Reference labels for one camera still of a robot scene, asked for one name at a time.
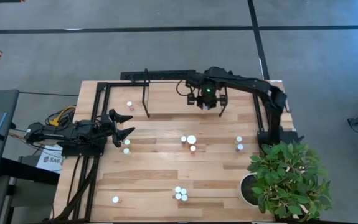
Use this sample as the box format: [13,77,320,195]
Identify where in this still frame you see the wooden shelf black metal legs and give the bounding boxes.
[141,67,229,119]

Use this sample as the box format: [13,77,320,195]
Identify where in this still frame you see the green potted plant white pot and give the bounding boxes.
[239,140,334,222]

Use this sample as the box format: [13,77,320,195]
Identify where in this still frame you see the yellow cable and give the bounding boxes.
[48,105,77,127]

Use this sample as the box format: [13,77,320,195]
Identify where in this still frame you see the black cable bundle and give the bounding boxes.
[52,155,100,222]

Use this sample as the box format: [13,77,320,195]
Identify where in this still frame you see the black crossbar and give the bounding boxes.
[0,157,60,187]

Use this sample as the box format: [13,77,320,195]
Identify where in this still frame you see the black perforated strip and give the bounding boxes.
[120,69,197,81]

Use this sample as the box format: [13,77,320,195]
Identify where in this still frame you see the white printed paper sheet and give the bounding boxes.
[36,144,64,174]

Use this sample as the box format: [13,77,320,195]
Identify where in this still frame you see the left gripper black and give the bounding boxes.
[96,108,136,147]

